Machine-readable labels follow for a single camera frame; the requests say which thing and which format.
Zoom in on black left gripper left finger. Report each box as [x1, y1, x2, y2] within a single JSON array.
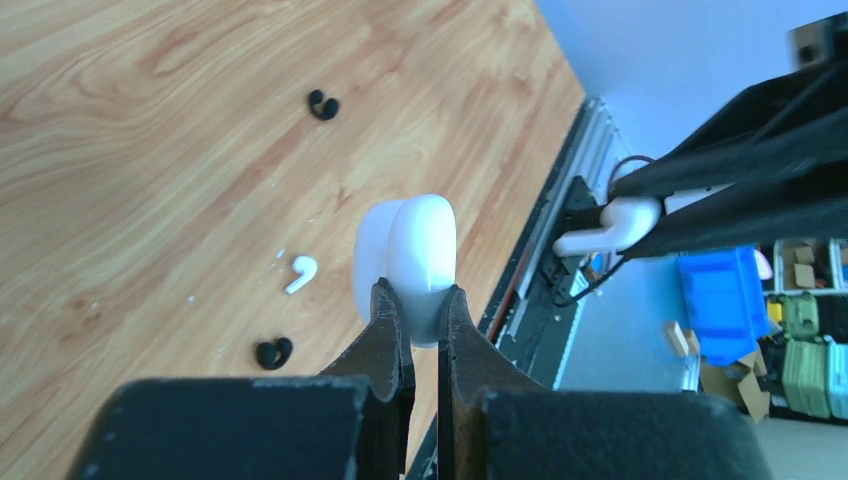
[[68, 279, 415, 479]]

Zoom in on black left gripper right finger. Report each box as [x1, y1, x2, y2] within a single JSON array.
[[437, 286, 772, 479]]

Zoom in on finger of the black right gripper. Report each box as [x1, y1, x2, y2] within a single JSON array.
[[621, 178, 847, 259], [611, 66, 847, 197]]

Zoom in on white earbud charging case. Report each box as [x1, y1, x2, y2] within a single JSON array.
[[353, 194, 457, 348]]

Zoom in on black earbud near left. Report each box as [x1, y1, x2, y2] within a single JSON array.
[[254, 337, 293, 370]]

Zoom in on black earbud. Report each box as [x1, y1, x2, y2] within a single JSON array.
[[254, 337, 293, 370], [307, 89, 340, 121]]

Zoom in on blue plastic bin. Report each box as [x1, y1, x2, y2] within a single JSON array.
[[677, 245, 771, 367]]

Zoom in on green suitcases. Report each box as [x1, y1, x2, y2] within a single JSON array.
[[778, 292, 847, 420]]

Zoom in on black earbud near right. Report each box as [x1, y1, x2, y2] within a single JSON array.
[[307, 89, 340, 121]]

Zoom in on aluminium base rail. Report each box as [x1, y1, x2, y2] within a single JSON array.
[[404, 97, 624, 480]]

